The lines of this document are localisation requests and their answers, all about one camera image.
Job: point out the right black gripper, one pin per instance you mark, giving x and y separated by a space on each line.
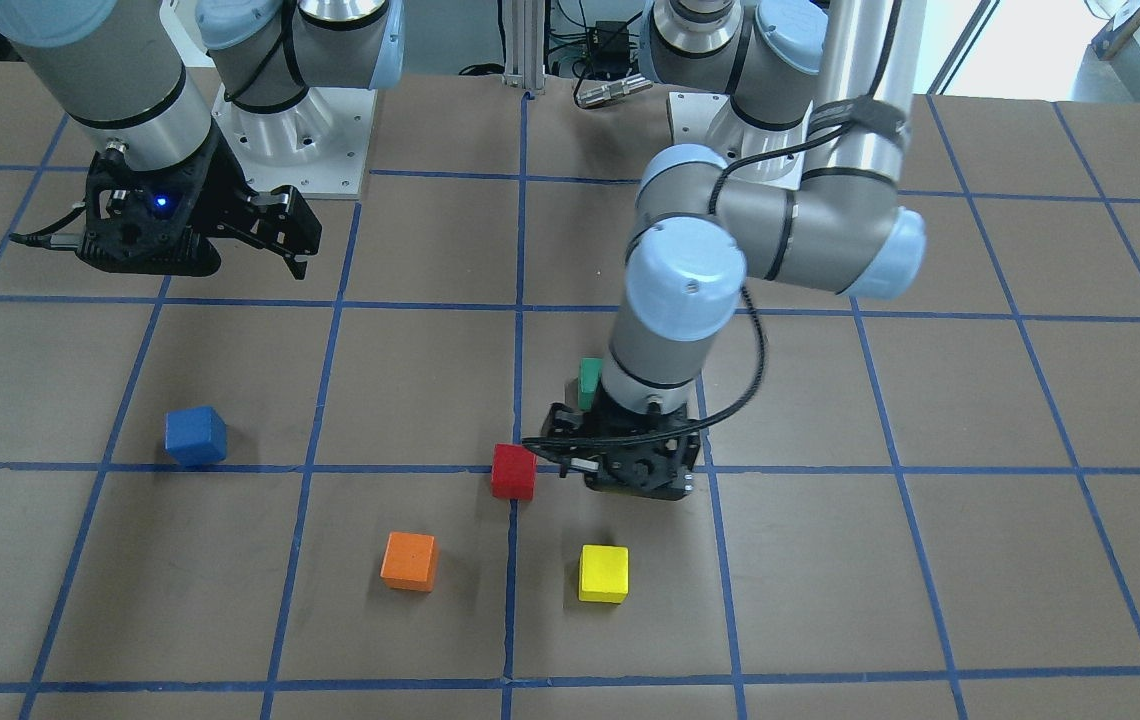
223 193

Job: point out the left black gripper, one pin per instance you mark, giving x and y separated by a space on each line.
562 421

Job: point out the red wooden block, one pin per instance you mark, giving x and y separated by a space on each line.
513 473

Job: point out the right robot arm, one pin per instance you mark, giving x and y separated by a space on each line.
113 68

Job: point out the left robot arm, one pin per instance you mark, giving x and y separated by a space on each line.
809 197

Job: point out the green wooden block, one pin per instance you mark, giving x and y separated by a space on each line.
587 382

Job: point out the yellow wooden block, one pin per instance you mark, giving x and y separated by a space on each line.
603 574

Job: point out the orange wooden block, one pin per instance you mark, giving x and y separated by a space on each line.
410 561

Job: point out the blue wooden block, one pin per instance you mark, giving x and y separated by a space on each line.
196 436

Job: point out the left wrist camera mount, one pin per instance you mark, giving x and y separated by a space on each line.
662 485

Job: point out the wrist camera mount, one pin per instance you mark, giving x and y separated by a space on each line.
135 221
662 485

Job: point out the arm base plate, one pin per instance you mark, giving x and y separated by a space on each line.
316 139
709 119

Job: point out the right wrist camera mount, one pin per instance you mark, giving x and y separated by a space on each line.
135 221

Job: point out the aluminium frame post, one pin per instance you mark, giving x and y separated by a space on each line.
524 45

